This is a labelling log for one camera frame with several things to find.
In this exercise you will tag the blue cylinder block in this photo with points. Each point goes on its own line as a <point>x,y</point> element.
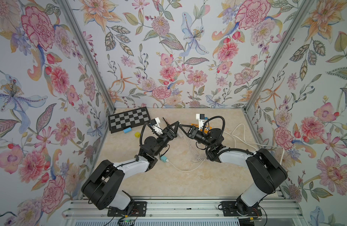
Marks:
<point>127,130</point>

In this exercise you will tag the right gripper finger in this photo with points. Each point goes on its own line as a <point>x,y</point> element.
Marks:
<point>186,132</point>
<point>184,127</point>

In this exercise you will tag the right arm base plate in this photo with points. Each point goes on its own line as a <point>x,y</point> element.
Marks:
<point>237,209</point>

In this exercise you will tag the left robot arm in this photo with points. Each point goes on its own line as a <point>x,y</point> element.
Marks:
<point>102,186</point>

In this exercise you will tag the aluminium mounting rail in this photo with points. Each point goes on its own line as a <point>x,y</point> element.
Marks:
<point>165,208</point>

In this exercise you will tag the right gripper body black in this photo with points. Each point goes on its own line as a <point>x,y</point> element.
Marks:
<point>196,132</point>

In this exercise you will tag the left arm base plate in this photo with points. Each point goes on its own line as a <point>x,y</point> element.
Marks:
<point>134,209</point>

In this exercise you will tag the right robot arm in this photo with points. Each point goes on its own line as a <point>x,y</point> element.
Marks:
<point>267,173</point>

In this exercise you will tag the black white checkerboard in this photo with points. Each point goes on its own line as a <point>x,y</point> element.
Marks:
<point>129,119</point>

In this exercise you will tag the teal USB charger block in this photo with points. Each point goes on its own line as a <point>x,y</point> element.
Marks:
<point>164,159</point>

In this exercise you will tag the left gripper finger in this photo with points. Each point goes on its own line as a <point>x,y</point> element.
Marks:
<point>174,127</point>
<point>174,134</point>

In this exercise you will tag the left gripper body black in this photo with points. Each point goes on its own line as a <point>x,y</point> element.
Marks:
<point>167,135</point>

